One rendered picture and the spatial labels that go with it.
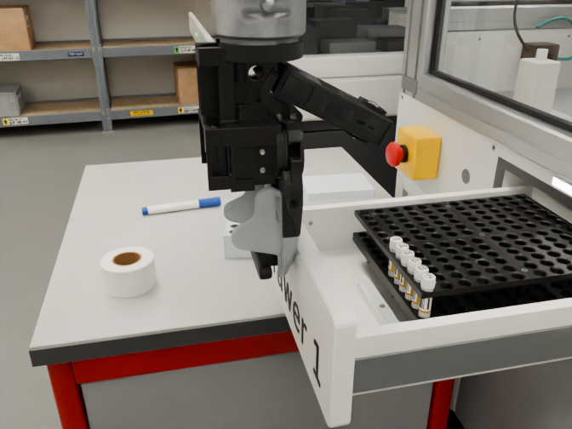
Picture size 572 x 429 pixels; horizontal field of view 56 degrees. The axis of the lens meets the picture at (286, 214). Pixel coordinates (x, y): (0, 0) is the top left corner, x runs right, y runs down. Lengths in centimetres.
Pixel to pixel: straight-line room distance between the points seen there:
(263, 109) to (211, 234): 46
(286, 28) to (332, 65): 91
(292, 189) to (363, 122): 9
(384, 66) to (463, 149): 58
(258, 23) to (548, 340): 36
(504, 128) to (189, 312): 47
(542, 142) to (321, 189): 45
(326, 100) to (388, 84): 94
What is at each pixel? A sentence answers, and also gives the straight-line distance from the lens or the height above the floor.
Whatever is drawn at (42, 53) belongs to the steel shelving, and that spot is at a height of 58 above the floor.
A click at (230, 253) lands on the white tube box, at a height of 77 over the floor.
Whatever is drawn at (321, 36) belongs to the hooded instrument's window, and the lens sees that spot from 133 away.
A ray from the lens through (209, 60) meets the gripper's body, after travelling 44.
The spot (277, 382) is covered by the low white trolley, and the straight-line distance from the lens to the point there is 78.
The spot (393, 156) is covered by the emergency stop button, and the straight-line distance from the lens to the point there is 89.
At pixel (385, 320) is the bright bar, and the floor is 85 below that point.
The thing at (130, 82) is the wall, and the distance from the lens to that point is 469.
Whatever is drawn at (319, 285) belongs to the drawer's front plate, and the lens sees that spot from 44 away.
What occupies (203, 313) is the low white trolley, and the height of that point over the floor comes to 76.
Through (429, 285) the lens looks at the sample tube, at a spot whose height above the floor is 91.
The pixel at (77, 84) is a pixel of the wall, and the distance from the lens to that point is 471.
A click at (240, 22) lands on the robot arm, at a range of 42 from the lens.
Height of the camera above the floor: 117
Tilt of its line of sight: 25 degrees down
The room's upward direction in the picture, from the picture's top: straight up
